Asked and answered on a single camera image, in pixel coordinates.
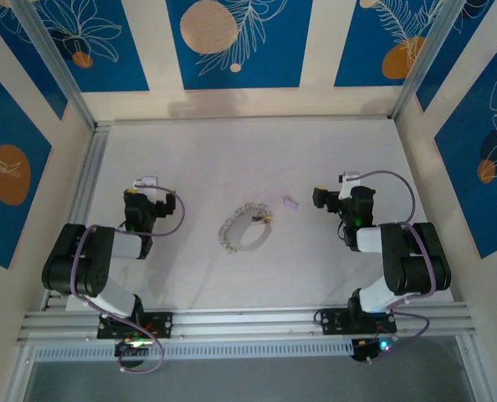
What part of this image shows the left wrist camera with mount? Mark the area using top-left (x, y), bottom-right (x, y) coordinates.
top-left (131, 175), bottom-right (159, 197)

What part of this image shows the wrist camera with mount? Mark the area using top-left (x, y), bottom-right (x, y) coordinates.
top-left (131, 175), bottom-right (159, 197)
top-left (339, 170), bottom-right (361, 201)

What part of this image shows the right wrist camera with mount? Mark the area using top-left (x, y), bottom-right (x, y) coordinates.
top-left (339, 170), bottom-right (361, 201)

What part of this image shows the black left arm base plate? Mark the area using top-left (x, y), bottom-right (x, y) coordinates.
top-left (96, 312), bottom-right (174, 339)

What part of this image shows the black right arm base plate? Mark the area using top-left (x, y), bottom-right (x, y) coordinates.
top-left (315, 308), bottom-right (398, 336)

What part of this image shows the long aluminium frame rail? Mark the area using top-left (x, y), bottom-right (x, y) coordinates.
top-left (16, 301), bottom-right (474, 343)

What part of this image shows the grey slotted cable duct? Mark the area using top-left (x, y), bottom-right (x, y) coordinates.
top-left (33, 338), bottom-right (356, 362)

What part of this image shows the aluminium frame post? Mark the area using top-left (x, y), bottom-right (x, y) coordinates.
top-left (12, 0), bottom-right (98, 130)
top-left (389, 0), bottom-right (462, 121)
top-left (455, 334), bottom-right (488, 402)

